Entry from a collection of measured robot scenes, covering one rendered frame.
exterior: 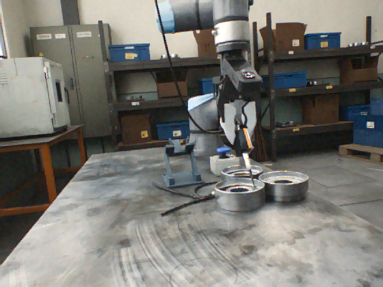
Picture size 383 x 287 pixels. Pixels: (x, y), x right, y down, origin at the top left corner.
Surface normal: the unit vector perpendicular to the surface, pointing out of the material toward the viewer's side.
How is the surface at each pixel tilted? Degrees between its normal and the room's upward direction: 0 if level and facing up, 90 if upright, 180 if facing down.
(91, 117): 90
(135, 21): 90
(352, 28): 90
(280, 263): 0
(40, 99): 90
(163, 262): 0
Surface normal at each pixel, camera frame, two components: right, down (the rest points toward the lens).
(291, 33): 0.25, 0.20
